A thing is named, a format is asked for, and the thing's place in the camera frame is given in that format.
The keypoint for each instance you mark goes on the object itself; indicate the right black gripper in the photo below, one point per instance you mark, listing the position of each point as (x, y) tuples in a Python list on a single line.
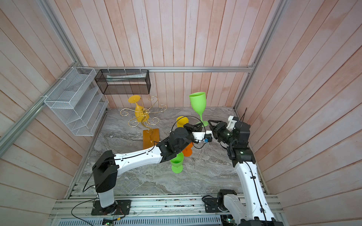
[(218, 130)]

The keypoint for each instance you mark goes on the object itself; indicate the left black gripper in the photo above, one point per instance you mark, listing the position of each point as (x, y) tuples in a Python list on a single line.
[(192, 127)]

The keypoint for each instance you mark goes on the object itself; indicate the orange wine glass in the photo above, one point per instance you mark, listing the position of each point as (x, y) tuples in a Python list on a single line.
[(187, 152)]

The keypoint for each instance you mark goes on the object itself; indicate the green wine glass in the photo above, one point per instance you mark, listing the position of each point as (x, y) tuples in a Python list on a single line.
[(177, 163), (198, 103)]

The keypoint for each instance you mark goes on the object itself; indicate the amber yellow wine glass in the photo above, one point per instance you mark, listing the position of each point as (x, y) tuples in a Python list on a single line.
[(140, 111)]

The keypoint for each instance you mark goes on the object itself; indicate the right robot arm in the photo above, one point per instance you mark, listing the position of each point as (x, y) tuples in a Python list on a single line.
[(256, 212)]

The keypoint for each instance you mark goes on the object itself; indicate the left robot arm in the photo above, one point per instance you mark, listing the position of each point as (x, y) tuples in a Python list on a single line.
[(110, 165)]

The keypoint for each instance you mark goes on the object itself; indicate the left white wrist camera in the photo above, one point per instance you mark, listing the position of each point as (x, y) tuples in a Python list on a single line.
[(203, 137)]

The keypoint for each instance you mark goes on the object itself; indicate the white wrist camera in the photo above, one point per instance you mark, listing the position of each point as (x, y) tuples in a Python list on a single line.
[(232, 120), (203, 137)]

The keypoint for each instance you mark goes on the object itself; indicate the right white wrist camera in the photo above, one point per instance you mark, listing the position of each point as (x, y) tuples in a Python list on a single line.
[(232, 120)]

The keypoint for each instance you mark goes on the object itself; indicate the gold wire wine glass rack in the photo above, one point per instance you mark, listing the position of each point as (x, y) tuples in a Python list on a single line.
[(150, 135)]

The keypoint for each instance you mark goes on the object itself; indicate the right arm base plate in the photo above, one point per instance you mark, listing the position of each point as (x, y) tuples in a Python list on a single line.
[(211, 204)]

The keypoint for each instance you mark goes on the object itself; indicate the black mesh wall basket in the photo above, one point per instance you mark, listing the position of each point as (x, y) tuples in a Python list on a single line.
[(123, 81)]

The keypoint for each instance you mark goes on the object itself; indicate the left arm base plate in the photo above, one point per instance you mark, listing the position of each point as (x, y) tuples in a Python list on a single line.
[(119, 207)]

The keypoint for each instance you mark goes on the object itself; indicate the white mesh wall shelf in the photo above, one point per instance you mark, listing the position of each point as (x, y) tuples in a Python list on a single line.
[(76, 104)]

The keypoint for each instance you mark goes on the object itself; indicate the aluminium frame rail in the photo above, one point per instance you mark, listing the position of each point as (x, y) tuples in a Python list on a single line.
[(181, 69)]

